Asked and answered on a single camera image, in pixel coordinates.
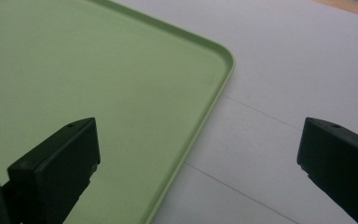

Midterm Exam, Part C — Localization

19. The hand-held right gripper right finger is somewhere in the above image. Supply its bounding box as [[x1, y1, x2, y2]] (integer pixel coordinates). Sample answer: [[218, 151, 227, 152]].
[[296, 117, 358, 224]]

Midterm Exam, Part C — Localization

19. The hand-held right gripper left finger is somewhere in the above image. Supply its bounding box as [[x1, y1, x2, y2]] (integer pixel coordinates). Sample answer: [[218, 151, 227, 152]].
[[1, 117, 102, 224]]

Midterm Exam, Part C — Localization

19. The light green plastic tray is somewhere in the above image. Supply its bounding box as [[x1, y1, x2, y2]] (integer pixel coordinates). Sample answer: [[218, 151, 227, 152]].
[[0, 0, 236, 224]]

